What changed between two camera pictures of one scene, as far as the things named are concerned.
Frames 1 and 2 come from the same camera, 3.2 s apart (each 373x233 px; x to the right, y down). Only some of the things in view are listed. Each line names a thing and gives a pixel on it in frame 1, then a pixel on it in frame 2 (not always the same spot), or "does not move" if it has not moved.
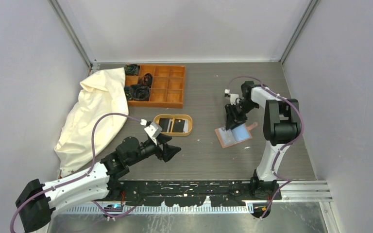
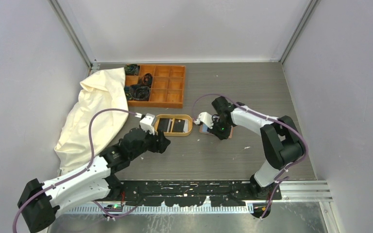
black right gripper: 232,120 → 221,136
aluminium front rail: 291,191 does not move
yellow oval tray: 173,116 does not move
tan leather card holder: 236,136 → 203,129
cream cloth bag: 107,92 does not move
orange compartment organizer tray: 167,88 does not move
